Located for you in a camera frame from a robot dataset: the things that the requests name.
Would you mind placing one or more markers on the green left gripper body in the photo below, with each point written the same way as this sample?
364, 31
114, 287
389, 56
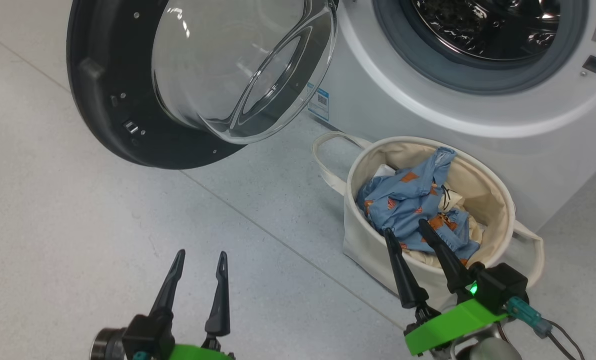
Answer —
197, 353

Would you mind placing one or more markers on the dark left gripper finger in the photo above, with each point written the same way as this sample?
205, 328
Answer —
219, 305
168, 290

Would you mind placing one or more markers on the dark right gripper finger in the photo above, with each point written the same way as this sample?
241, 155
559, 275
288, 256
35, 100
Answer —
407, 275
448, 262

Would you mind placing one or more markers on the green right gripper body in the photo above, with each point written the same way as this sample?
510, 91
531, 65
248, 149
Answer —
448, 327

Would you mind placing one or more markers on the cream garment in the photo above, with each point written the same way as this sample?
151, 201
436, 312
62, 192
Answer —
457, 200

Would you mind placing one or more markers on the blue printed garment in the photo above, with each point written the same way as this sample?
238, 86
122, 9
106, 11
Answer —
403, 200

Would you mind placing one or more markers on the black round glass washer door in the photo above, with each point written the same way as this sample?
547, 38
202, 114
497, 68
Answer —
102, 115

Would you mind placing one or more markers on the cream canvas laundry basket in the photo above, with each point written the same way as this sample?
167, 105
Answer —
368, 250

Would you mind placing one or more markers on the white front-load washing machine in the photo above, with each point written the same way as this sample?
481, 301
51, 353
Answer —
378, 100

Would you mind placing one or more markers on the white folded sheet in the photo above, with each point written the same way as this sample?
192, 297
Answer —
384, 171

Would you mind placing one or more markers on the blue energy label sticker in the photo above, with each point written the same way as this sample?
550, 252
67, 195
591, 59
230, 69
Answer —
319, 101

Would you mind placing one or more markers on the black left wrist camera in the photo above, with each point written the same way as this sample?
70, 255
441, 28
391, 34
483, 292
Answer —
147, 335

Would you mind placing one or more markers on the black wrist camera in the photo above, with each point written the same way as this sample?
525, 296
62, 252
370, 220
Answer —
500, 285
147, 335

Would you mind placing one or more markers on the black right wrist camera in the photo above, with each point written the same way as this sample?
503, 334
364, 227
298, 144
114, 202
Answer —
500, 285

